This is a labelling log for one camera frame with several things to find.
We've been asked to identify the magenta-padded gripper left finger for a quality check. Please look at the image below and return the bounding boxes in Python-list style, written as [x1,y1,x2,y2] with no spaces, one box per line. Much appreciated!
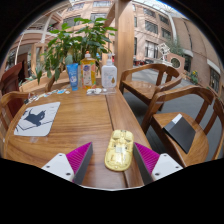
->
[40,141,94,186]

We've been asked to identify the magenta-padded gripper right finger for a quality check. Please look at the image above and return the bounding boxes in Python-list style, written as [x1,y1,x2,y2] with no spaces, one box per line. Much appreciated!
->
[133,142,184,186]

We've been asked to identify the yellow computer mouse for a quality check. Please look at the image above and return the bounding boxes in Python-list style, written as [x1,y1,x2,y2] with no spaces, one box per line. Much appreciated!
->
[104,129,135,172]

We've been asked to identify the wooden armchair with black notebook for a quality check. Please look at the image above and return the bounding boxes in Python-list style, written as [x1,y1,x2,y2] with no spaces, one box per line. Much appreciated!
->
[141,84,224,168]

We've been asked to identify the black notebook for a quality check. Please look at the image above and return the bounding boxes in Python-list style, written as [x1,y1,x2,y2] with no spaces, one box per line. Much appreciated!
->
[163,113,197,154]

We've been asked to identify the clear plastic packet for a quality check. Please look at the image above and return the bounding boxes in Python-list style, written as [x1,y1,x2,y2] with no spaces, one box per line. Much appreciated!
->
[85,87,118,96]

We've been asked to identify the blue squeeze tube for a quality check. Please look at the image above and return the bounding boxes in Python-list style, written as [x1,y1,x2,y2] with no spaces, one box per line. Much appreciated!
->
[65,62,80,92]

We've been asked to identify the wooden planter box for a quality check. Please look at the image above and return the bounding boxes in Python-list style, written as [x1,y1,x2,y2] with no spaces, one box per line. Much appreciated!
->
[18,79,51,95]

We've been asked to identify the yellow dish soap bottle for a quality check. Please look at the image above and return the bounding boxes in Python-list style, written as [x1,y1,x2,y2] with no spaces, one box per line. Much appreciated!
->
[80,50,97,90]

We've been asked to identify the white pump bottle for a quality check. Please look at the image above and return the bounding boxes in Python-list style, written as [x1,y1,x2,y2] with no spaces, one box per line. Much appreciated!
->
[100,53,118,89]

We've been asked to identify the yellow flowering plant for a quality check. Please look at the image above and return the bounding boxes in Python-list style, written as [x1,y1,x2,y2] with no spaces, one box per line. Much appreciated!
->
[188,69,200,85]

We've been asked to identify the dark red wooden podium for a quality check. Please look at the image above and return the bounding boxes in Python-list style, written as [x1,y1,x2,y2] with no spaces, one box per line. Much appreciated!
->
[0,61,27,96]

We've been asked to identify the white outdoor sculpture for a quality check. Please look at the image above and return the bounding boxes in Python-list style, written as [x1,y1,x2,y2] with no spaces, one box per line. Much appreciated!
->
[156,42,173,64]

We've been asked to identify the green potted plant white pot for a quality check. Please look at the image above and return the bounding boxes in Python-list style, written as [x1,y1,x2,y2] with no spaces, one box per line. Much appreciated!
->
[36,16,118,85]

